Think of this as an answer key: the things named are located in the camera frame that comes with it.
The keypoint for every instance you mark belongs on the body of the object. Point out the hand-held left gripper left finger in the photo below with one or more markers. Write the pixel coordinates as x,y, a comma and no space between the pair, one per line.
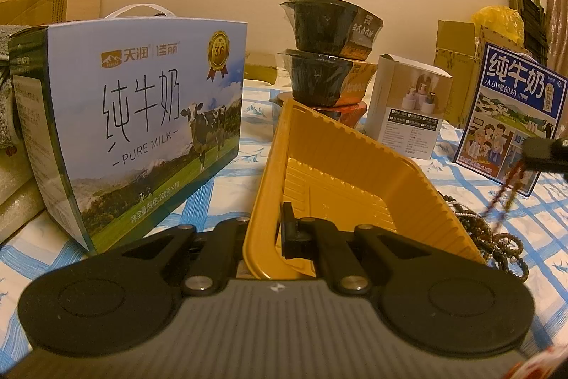
230,233

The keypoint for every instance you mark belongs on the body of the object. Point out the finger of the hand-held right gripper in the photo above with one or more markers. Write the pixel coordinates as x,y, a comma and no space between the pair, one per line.
543,150

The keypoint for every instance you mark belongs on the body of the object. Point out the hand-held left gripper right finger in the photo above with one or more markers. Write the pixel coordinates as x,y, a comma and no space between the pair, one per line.
295,234

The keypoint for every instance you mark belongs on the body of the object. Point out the yellow plastic tray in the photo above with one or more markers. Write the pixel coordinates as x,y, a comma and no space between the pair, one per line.
346,183

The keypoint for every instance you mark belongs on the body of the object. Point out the blue cartoon milk carton box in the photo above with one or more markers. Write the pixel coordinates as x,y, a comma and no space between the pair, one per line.
501,112

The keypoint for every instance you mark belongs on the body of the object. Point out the open brown cardboard box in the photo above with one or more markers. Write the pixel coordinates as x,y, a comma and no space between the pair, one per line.
452,68

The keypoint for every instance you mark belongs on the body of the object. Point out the red instant food bowl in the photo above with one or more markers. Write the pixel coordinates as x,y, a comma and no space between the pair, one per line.
350,112

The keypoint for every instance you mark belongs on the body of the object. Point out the black folding trolley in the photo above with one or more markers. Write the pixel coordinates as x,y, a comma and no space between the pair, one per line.
528,15

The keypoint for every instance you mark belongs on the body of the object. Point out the yellow plastic bag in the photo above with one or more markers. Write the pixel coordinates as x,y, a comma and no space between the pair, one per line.
497,21

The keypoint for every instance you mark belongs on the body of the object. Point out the small white product box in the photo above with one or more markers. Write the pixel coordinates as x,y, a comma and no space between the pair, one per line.
408,112

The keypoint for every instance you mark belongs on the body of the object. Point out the cow print milk carton box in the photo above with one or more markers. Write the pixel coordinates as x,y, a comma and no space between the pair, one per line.
133,117

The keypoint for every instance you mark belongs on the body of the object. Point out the black bowl with orange label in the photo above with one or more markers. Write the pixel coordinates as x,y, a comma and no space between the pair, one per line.
315,77

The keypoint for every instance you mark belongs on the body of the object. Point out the black instant food bowl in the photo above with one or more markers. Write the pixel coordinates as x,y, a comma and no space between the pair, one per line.
319,28

